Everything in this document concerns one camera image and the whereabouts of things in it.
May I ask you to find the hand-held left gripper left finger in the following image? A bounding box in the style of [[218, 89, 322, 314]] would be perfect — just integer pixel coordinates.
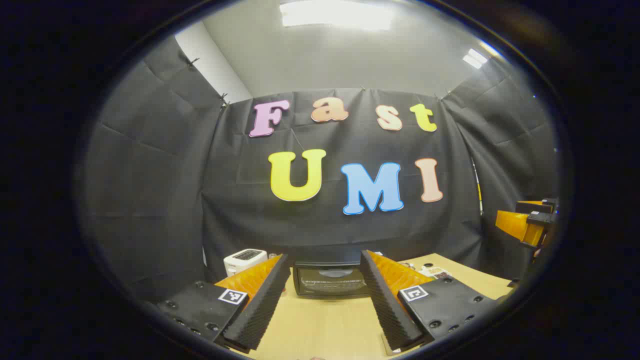
[[155, 253, 292, 352]]

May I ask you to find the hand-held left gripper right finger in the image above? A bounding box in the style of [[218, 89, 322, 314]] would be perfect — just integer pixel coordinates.
[[360, 249, 501, 353]]

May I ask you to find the black electric oven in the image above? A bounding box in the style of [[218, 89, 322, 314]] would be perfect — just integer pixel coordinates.
[[292, 259, 373, 300]]

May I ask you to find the white toaster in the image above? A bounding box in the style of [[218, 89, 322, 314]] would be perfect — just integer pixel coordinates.
[[223, 248, 268, 277]]

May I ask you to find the white divided bean tray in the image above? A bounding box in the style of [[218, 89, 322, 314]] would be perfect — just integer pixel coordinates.
[[418, 264, 452, 280]]

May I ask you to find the small ceiling light panel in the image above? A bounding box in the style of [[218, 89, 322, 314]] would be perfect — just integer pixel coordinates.
[[462, 48, 489, 70]]

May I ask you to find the large ceiling light panel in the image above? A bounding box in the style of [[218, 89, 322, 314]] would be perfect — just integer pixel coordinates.
[[279, 0, 397, 32]]

